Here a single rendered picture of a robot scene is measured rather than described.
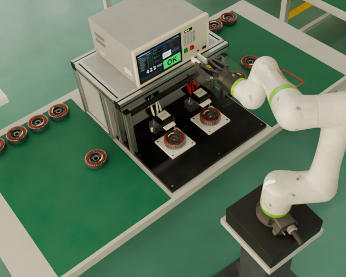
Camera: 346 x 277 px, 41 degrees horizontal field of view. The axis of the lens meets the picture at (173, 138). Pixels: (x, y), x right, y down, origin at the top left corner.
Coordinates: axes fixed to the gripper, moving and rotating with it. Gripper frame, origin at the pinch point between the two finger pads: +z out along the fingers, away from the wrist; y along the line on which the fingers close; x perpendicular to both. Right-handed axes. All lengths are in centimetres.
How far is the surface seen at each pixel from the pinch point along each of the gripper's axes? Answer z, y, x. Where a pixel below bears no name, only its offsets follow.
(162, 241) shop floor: -4, -39, -118
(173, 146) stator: -7.0, -24.5, -36.6
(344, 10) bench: 15, 139, -44
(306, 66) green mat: -7, 76, -43
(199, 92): 4.9, 3.4, -25.8
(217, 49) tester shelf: 6.9, 18.1, -7.3
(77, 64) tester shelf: 46, -41, -6
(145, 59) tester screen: 9.7, -23.3, 8.1
